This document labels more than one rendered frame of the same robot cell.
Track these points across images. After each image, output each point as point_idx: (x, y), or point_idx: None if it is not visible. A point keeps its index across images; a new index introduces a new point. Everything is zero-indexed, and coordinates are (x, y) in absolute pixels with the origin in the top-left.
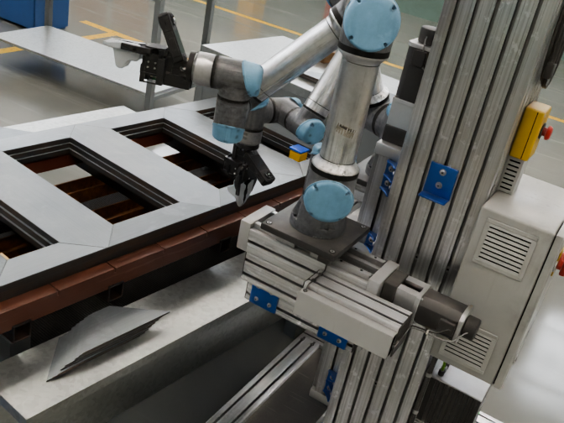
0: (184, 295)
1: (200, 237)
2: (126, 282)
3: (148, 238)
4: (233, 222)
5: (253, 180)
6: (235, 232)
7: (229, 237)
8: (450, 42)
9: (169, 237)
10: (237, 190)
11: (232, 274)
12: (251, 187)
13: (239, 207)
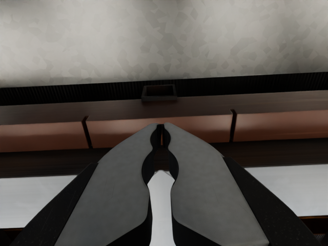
0: (293, 37)
1: (258, 109)
2: (229, 138)
3: None
4: (134, 117)
5: (57, 241)
6: (125, 104)
7: (147, 98)
8: None
9: (322, 139)
10: (270, 197)
11: (167, 39)
12: (98, 185)
13: (78, 156)
